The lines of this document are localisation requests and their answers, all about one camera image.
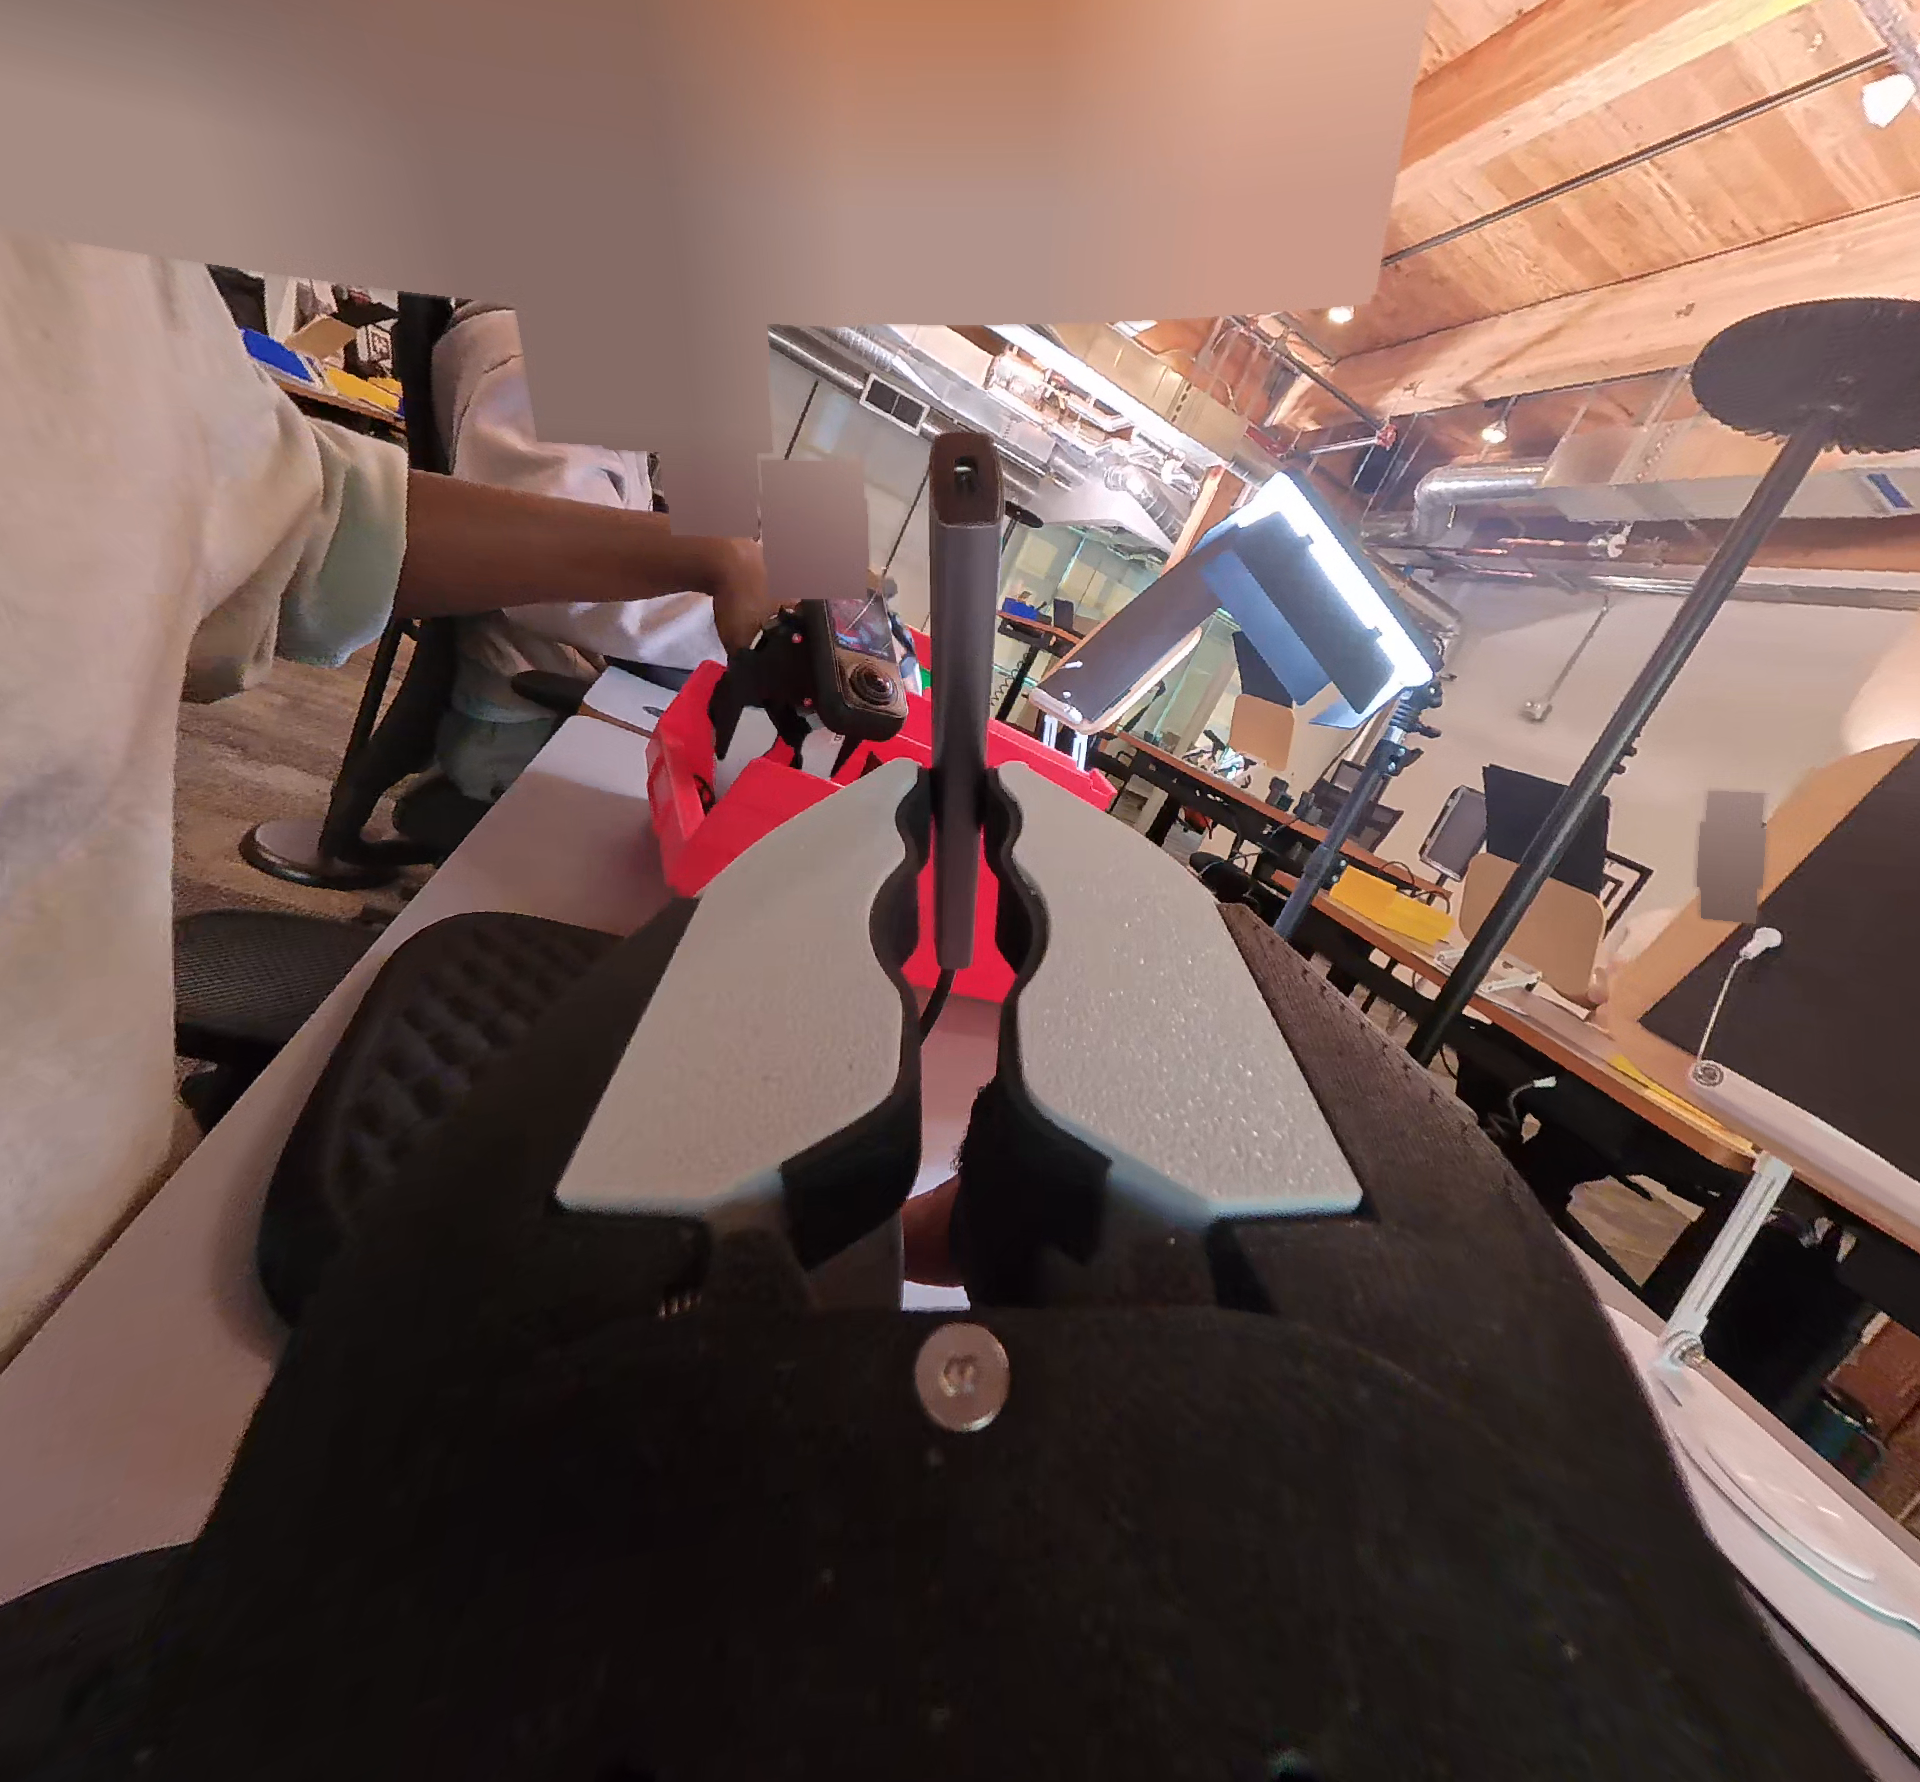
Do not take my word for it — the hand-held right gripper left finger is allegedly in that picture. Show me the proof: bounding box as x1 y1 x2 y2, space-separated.
554 760 926 1276

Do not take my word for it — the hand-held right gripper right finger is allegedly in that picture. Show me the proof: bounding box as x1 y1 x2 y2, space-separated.
954 762 1367 1290

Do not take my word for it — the red plastic bin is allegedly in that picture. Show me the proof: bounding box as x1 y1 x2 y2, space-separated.
645 630 1121 1009

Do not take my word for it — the person's left hand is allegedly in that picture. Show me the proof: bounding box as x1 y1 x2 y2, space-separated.
703 539 775 655

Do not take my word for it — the yellow plastic bin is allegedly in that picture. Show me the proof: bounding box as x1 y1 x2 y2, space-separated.
1326 865 1459 946

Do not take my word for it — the black mesh padded rest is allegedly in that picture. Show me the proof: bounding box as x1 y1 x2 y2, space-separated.
259 909 694 1327

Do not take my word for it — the light panel tripod stand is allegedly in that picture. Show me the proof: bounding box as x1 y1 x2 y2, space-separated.
1270 683 1446 944

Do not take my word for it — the studio light panel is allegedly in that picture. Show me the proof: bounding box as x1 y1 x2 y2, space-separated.
1032 469 1446 738

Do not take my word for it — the black pole stand with disc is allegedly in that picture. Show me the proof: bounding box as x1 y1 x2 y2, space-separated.
1407 297 1920 1068

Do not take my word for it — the black foam board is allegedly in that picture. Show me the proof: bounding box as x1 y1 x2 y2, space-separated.
1638 744 1920 1142

